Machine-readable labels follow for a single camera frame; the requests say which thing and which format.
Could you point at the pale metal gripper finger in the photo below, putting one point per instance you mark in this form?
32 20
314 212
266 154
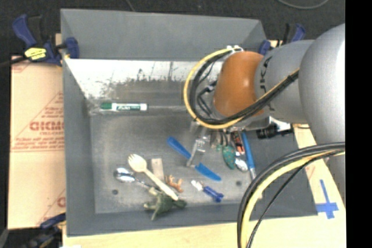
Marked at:
207 144
195 155

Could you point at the blue plastic knife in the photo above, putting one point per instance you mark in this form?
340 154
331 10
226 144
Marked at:
178 146

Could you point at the teal toy figure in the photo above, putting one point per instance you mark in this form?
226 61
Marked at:
229 155

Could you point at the orange and black small object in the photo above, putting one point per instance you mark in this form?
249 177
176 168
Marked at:
237 143

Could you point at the small orange toy animal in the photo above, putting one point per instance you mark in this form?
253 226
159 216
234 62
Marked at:
174 182

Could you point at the small grey flat block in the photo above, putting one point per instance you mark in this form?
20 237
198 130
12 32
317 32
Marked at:
157 167

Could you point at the small shiny metal spoon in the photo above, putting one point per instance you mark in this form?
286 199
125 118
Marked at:
241 164

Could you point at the blue and white small marker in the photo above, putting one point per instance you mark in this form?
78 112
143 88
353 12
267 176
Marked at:
212 191

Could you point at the blue pen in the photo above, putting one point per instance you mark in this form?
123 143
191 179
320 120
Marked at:
248 154

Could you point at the beige plastic spork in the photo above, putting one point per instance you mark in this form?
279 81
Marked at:
139 164

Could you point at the green toy animal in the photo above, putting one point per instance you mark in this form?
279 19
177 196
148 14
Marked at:
162 203

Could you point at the grey metal bin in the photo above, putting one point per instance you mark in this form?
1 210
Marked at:
139 136

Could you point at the green and white marker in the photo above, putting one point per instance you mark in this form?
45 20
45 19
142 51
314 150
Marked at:
123 107

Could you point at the brown cardboard board red print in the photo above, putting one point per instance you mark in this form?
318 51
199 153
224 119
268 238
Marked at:
35 136

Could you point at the black cylinder on white bracket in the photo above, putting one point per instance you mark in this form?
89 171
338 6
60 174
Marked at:
268 132

